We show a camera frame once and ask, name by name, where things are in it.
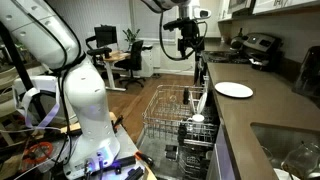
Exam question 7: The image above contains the orange cable coil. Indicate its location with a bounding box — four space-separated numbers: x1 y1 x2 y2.
21 141 54 164

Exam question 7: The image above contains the steel kitchen sink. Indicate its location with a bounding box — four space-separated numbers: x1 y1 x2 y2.
251 123 320 180

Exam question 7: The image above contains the black stove range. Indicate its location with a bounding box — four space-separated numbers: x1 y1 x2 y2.
202 33 282 71

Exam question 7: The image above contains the white cup in rack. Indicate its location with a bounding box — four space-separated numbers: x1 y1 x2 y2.
187 114 205 123

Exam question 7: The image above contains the wooden desk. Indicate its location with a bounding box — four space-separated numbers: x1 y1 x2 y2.
102 51 130 92

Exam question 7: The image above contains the potted green plant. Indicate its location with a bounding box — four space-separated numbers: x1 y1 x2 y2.
123 28 140 49

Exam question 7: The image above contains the white plate on counter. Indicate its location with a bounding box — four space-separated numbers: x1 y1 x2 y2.
214 82 253 98

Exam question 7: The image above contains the white plate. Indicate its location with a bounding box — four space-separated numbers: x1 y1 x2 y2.
214 82 253 98
196 92 207 114

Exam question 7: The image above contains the wire dishwasher rack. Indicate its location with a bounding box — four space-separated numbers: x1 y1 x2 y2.
143 85 219 147

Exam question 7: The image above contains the black bottle in rack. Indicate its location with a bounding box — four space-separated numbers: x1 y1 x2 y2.
183 88 189 105

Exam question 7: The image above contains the black office chair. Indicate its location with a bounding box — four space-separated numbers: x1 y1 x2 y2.
114 40 144 88

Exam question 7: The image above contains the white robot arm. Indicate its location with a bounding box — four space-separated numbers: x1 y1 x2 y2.
0 0 120 180

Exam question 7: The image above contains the black computer monitor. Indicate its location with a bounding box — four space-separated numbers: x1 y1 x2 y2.
94 25 117 47

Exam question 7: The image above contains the white drawer cabinet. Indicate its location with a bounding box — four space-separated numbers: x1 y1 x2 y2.
140 45 153 77

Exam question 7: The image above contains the glass pitcher in sink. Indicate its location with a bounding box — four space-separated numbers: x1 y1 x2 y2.
281 143 320 180

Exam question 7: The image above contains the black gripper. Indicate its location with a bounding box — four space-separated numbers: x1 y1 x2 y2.
163 18 204 58

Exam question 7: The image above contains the orange handled screwdriver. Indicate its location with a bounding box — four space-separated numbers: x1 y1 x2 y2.
135 151 154 167

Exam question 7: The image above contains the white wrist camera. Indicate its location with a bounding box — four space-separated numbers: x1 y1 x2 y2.
193 8 211 19

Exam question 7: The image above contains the black kettle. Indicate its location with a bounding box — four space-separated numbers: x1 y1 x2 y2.
230 29 246 49

